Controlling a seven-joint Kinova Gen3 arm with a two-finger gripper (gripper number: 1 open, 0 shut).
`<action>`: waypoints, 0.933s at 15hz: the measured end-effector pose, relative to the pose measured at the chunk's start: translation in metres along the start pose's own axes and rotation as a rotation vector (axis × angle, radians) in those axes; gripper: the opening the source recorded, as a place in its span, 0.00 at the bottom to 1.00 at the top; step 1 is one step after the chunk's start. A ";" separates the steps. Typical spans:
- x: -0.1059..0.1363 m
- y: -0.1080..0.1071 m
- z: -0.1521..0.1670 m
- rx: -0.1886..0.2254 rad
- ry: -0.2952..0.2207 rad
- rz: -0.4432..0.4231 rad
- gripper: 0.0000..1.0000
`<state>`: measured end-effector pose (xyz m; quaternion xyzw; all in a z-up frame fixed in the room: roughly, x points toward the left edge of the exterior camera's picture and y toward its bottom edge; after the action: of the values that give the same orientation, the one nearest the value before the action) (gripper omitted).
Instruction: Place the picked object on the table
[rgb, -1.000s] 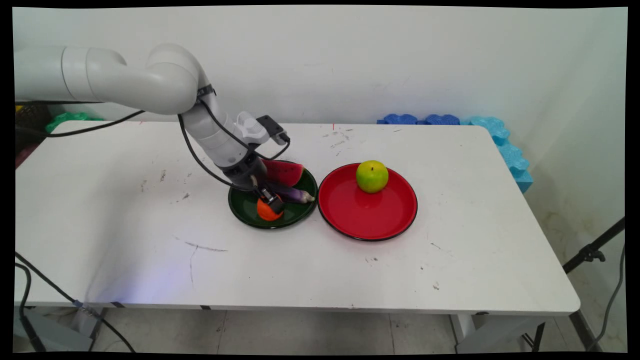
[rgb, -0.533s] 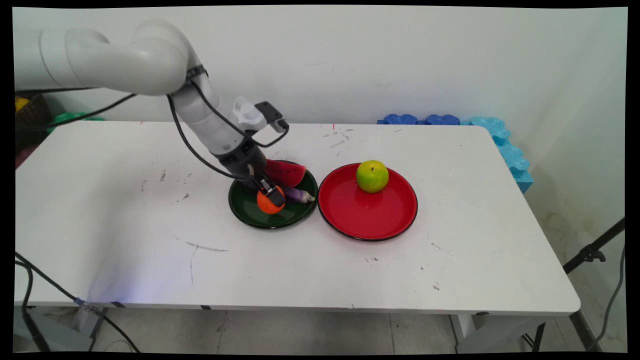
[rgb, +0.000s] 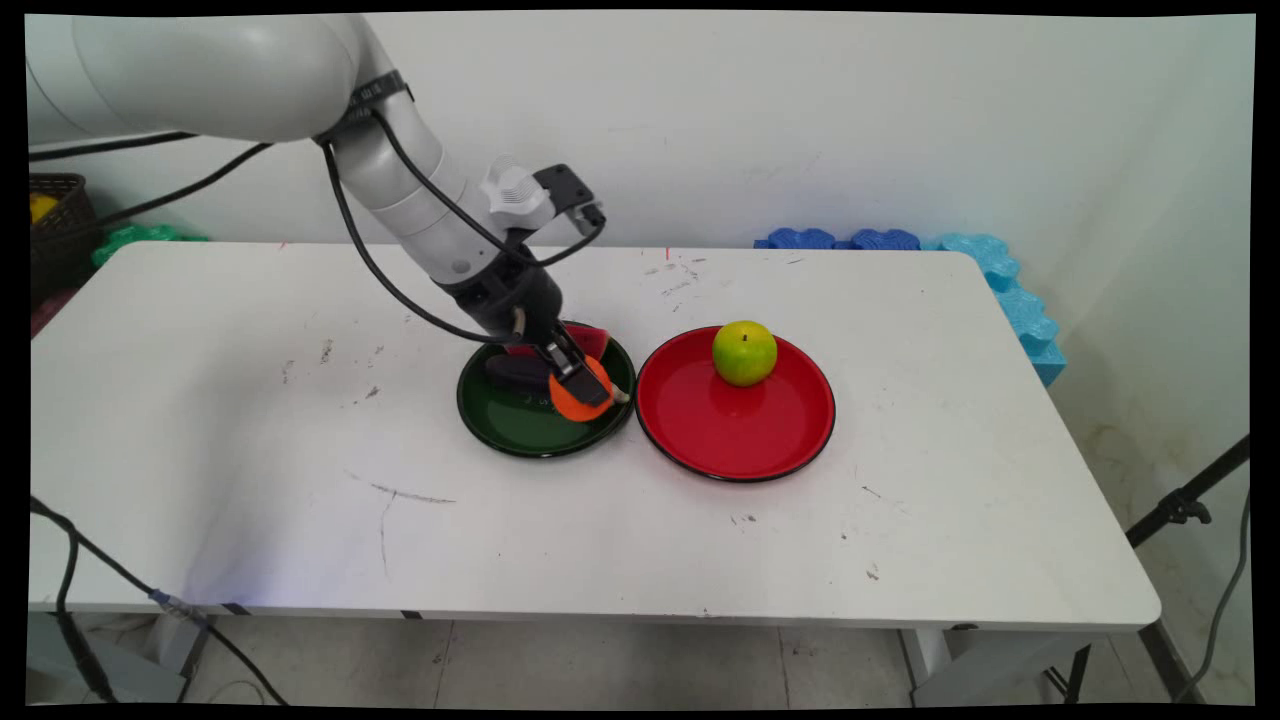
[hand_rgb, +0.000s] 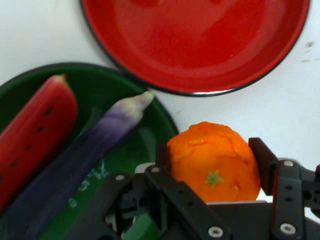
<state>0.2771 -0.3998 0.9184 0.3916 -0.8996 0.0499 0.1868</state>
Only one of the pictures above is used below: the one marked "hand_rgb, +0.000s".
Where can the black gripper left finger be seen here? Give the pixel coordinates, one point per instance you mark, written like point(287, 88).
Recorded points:
point(185, 197)

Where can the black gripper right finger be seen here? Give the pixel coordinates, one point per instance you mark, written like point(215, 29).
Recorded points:
point(287, 190)

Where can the toy orange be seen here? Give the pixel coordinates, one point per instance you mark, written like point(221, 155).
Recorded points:
point(212, 155)

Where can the purple toy eggplant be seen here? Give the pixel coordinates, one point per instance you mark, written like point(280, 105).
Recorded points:
point(87, 155)

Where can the dark green round plate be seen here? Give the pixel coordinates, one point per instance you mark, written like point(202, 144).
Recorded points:
point(100, 85)

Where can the red round plate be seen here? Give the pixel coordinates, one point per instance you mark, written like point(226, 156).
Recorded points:
point(200, 50)

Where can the toy watermelon slice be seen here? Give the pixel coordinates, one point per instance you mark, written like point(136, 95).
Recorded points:
point(37, 130)

